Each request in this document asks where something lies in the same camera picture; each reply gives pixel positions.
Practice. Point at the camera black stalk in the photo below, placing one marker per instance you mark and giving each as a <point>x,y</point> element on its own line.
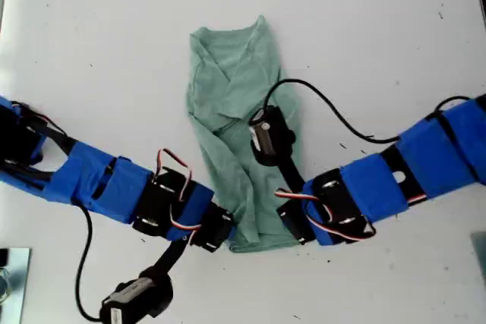
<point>292,176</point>
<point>169,257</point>

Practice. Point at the green t-shirt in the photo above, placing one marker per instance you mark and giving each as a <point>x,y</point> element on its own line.
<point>235,111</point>

